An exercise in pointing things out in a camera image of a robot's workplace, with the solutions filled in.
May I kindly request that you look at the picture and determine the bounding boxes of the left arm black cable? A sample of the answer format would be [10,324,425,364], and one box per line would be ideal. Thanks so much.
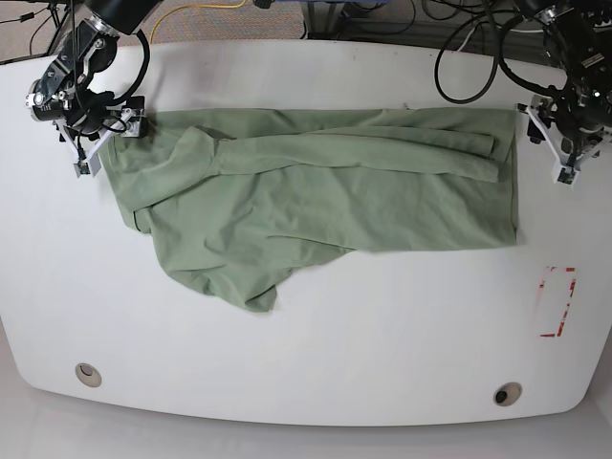
[433,0,560,104]

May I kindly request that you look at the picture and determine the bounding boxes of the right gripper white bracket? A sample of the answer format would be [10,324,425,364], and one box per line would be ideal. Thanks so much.
[55,96,146,176]

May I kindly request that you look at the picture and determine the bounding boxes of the yellow cable on floor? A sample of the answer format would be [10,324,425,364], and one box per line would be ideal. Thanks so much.
[148,0,250,44]

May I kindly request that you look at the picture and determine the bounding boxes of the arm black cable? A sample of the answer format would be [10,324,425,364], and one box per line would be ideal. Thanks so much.
[61,0,153,111]
[433,0,560,104]

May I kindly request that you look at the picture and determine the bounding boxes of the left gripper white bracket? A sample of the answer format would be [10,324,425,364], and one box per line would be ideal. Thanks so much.
[515,95,611,184]

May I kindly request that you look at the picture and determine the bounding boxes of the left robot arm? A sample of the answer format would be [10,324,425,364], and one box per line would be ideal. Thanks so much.
[515,1,611,186]

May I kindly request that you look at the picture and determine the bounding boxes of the table cable grommet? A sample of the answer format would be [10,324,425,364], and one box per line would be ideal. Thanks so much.
[493,382,522,407]
[75,362,102,388]

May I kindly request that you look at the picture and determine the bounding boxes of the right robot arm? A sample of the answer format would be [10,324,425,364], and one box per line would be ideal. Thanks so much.
[26,0,160,177]

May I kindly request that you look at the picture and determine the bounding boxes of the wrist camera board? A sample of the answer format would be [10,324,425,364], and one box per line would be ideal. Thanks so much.
[74,162,92,178]
[556,166,579,187]

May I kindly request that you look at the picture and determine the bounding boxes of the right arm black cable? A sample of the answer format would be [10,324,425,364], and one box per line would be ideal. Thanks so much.
[61,0,153,111]

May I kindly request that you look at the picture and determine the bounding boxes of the right table cable grommet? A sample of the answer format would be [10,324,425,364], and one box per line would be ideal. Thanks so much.
[493,382,522,407]

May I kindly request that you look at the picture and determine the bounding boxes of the red tape rectangle marking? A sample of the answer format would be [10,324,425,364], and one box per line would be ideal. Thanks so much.
[533,266,577,339]

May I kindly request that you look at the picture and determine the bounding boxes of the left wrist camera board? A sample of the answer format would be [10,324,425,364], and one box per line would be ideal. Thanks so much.
[556,166,579,187]

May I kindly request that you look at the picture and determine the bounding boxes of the left table cable grommet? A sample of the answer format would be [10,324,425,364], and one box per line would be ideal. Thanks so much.
[75,362,102,388]

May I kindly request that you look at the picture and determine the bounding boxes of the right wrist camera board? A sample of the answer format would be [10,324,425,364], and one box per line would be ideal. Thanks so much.
[74,162,92,178]

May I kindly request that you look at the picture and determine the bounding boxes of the green t-shirt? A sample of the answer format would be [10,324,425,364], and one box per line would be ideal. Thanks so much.
[101,107,517,312]

